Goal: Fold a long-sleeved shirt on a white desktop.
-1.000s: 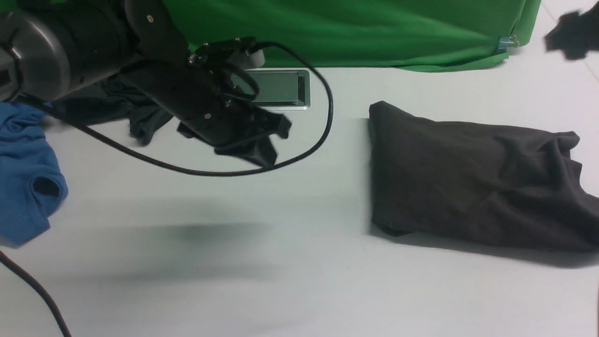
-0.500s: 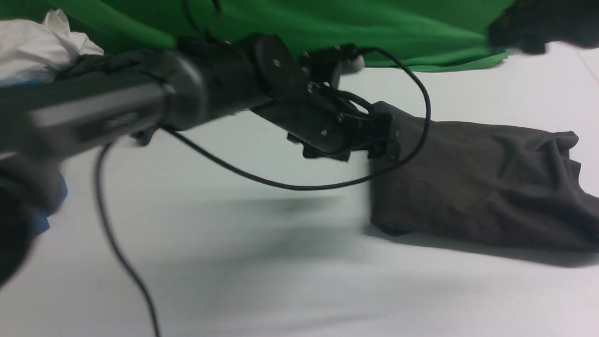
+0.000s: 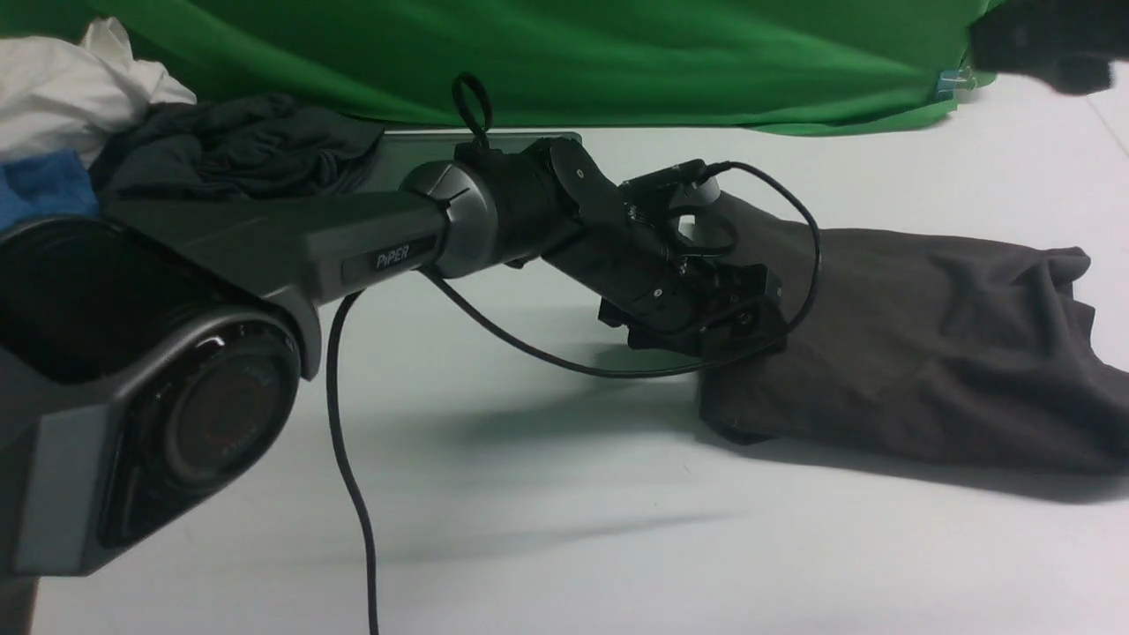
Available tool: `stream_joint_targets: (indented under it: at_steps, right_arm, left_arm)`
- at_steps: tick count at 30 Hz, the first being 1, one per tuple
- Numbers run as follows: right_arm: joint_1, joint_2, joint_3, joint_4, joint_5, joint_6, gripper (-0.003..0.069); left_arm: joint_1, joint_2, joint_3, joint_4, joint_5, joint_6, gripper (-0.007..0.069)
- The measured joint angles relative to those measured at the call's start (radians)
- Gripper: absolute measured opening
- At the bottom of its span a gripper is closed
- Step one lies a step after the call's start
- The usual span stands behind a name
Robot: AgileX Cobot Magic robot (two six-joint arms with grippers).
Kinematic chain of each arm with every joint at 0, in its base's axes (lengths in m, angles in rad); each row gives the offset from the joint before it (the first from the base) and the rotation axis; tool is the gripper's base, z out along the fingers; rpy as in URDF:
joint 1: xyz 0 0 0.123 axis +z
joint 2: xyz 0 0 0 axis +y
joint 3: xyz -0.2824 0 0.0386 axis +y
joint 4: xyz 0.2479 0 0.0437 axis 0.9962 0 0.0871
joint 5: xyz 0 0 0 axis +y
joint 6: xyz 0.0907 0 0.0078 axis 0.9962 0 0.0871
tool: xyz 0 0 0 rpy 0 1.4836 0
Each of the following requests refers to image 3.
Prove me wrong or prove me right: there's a blue binder clip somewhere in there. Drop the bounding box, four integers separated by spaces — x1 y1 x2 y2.
934 67 979 101

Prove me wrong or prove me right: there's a white crumpled garment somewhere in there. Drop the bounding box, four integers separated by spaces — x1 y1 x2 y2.
1 18 196 166

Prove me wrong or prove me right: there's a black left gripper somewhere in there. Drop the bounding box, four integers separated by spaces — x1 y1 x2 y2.
540 190 788 360

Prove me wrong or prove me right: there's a blue t-shirt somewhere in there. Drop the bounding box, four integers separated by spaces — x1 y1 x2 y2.
1 149 100 230

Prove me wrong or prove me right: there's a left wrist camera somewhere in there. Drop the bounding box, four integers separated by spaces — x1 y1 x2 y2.
618 158 721 214

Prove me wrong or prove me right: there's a green backdrop cloth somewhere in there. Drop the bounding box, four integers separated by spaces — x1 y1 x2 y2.
1 1 995 137

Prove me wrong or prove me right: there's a gray long-sleeved shirt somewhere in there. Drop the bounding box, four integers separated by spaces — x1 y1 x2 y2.
698 228 1128 475

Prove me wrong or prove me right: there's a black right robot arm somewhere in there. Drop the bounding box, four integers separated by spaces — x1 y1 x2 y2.
968 1 1128 96

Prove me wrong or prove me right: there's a dark teal crumpled garment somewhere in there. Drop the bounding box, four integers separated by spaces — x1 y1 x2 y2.
89 93 385 201

